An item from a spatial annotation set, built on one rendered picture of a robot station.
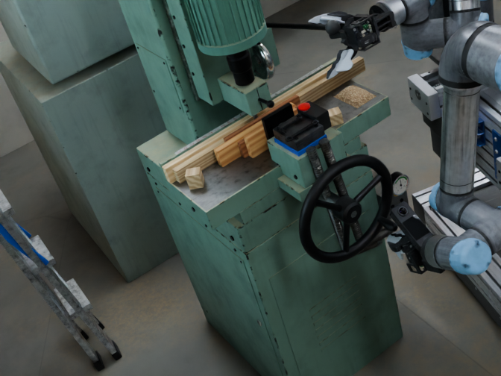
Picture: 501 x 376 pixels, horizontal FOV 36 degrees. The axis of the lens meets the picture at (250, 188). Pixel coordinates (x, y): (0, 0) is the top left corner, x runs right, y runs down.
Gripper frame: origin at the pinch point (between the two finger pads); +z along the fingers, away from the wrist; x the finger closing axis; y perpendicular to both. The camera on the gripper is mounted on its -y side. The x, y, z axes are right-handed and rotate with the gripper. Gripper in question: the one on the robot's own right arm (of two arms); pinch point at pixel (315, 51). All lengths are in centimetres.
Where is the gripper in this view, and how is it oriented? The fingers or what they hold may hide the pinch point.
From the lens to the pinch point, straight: 191.3
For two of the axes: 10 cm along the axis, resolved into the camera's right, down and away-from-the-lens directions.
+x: 3.3, 8.4, 4.4
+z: -8.0, 5.0, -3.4
